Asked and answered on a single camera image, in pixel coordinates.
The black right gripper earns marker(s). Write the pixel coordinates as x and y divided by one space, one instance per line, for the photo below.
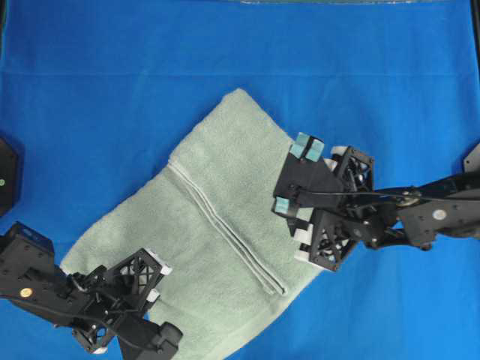
362 216

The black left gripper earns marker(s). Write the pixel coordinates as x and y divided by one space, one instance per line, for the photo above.
128 288

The sage green bath towel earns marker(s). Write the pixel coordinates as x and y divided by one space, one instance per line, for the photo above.
208 215

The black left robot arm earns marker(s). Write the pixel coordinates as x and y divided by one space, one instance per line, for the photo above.
33 282

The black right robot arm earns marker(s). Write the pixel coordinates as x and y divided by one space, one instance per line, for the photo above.
449 207

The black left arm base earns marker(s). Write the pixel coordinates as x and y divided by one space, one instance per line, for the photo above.
12 161

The blue table cloth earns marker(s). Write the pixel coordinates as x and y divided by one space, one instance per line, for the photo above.
96 94

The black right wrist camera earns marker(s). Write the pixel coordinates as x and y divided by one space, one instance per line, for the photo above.
302 182

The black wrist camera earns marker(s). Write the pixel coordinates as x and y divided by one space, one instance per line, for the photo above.
141 339
302 182

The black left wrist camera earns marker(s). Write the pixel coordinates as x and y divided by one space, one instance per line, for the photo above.
141 339

